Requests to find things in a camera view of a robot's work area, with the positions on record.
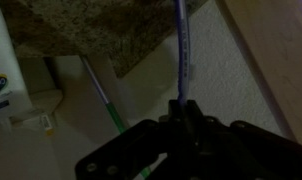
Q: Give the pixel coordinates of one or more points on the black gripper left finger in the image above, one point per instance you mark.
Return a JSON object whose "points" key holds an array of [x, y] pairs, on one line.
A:
{"points": [[174, 113]]}

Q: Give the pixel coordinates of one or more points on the green handled mop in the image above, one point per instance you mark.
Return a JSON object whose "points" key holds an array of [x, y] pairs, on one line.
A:
{"points": [[120, 124]]}

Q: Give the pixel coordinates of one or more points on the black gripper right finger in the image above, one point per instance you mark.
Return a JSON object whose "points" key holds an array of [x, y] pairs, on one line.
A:
{"points": [[195, 116]]}

